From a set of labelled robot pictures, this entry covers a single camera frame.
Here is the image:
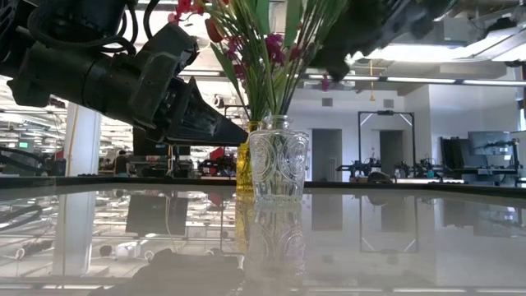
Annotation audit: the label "black metal rig frame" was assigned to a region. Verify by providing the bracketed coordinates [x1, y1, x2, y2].
[356, 109, 416, 182]

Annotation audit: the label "person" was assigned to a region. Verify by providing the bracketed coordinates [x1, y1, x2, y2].
[113, 150, 131, 177]

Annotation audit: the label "black computer monitor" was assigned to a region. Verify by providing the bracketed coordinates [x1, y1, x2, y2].
[131, 141, 192, 157]

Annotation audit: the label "yellow glass vase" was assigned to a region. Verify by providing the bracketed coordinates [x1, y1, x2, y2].
[235, 120, 264, 194]

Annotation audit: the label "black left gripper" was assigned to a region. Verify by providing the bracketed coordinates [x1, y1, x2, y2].
[131, 23, 249, 146]

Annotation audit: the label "clear embossed glass vase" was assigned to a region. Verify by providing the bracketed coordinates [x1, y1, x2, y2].
[247, 114, 310, 206]

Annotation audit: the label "black robot workstation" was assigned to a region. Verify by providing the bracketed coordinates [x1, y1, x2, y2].
[439, 137, 525, 186]

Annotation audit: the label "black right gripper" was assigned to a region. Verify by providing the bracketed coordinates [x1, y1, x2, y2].
[311, 0, 459, 81]

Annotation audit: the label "grey door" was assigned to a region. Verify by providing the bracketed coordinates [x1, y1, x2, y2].
[311, 128, 344, 183]
[378, 130, 405, 176]

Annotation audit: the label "maroon artificial tulip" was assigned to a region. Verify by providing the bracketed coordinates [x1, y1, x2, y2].
[204, 18, 252, 123]

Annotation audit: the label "purple artificial flower bunch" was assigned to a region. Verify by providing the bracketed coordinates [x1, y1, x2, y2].
[283, 43, 332, 120]
[228, 32, 287, 120]

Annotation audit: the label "black distant robot arms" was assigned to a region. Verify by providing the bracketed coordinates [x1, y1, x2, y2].
[335, 158, 395, 184]

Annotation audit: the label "long ceiling light bar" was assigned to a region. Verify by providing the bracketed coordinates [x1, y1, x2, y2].
[178, 67, 526, 88]

